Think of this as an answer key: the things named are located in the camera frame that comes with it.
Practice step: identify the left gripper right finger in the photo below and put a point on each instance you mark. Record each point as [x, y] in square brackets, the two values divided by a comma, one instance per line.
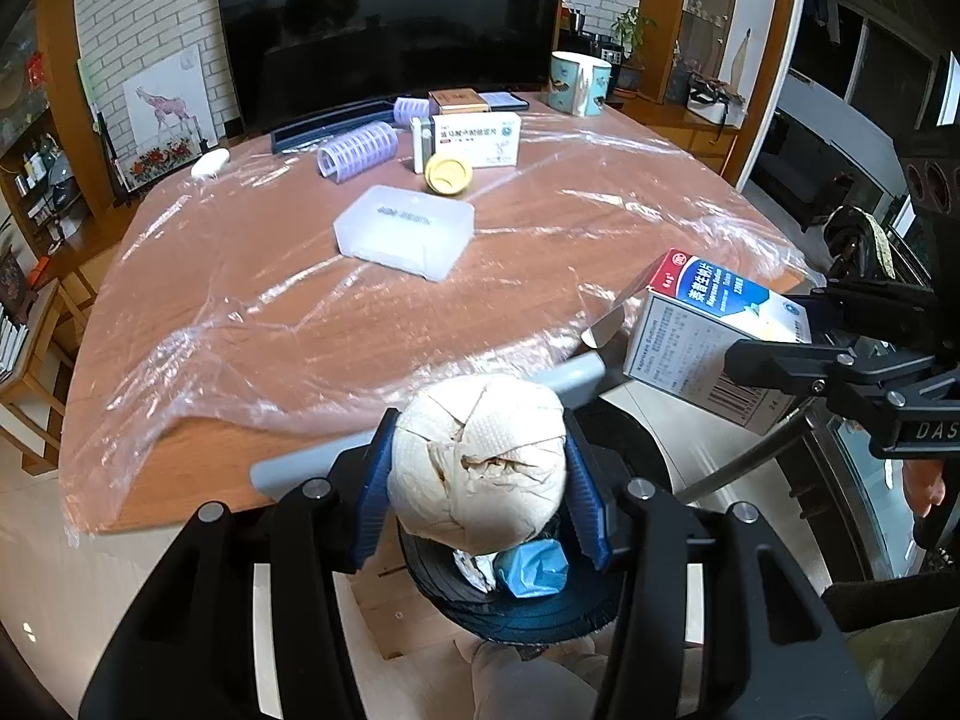
[770, 646]

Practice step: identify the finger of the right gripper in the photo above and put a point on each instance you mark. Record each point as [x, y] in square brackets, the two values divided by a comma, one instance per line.
[890, 311]
[799, 369]

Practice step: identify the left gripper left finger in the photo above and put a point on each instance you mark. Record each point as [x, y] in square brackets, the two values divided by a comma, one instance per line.
[240, 617]

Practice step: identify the red blue medicine box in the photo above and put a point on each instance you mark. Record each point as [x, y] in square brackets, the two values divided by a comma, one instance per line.
[690, 311]

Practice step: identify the beige paper ball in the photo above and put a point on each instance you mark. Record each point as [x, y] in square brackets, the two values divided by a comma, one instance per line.
[478, 462]

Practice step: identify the white blue medicine box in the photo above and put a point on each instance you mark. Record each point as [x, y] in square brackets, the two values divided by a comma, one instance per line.
[478, 139]

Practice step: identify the yellow plastic cup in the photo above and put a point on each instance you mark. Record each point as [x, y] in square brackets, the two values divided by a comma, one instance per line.
[446, 175]

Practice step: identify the translucent white plastic box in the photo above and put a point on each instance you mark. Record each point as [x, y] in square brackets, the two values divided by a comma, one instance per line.
[419, 233]

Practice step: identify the purple hair roller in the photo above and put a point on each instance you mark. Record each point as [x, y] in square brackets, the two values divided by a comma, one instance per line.
[407, 109]
[354, 152]

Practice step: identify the black trash bin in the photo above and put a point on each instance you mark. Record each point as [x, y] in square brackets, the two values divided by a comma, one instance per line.
[610, 447]

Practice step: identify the blue crumpled trash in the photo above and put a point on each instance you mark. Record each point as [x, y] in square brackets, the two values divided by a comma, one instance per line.
[533, 570]

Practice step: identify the person's right hand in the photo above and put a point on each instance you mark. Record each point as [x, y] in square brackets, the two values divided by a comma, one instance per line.
[923, 485]

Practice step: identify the teal ceramic mug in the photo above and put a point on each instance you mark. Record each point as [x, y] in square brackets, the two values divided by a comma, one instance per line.
[577, 83]

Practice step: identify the small plant by window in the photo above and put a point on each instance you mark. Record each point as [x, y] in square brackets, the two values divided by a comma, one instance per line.
[628, 29]

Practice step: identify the black smartphone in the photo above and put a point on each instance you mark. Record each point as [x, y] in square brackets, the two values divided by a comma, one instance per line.
[503, 101]

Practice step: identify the brown cardboard box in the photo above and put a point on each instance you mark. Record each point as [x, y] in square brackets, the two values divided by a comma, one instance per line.
[456, 101]

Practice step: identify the wooden display shelf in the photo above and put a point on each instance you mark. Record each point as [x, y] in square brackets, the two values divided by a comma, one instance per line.
[44, 211]

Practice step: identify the white oval mouse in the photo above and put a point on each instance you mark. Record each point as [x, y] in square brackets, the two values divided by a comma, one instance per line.
[210, 164]

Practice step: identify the dark blue long tray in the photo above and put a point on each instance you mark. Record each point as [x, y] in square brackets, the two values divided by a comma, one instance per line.
[334, 122]

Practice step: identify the giraffe painting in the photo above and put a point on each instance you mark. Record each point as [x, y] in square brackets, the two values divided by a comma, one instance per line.
[167, 94]

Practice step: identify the large black television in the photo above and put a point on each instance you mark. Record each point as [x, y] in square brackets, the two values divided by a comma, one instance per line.
[289, 59]

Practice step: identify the flower picture frame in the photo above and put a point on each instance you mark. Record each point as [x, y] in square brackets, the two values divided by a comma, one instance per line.
[170, 151]

